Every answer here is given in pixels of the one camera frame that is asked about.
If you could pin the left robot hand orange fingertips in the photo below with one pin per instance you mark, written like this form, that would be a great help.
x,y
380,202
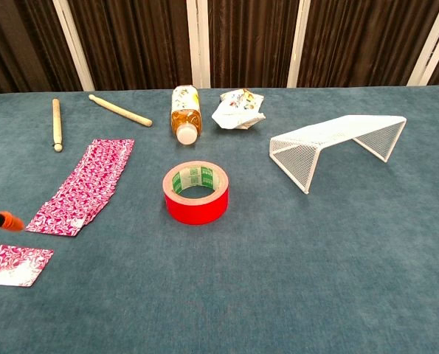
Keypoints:
x,y
5,220

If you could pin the single pink patterned packet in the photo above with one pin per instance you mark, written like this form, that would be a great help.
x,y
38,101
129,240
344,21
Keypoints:
x,y
16,263

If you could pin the pink patterned packet stack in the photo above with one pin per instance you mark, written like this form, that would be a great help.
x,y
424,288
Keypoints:
x,y
90,177

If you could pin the wooden drumstick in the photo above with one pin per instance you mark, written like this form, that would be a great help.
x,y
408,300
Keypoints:
x,y
57,121
119,110

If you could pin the dark brown curtain panel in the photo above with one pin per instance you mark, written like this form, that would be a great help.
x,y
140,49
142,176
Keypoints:
x,y
252,44
130,44
20,44
363,44

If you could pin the red tape roll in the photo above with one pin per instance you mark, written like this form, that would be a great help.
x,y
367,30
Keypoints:
x,y
197,212

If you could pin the plastic tea bottle white cap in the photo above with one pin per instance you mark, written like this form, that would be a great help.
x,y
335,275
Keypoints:
x,y
185,118

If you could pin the crumpled white printed wrapper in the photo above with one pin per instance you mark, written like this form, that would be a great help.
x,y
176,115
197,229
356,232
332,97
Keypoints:
x,y
237,110

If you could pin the blue velvet tablecloth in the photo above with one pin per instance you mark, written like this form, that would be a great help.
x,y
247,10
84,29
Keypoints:
x,y
278,276

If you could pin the white partition frame post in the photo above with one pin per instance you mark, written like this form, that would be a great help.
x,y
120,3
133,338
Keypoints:
x,y
74,44
298,44
429,44
193,44

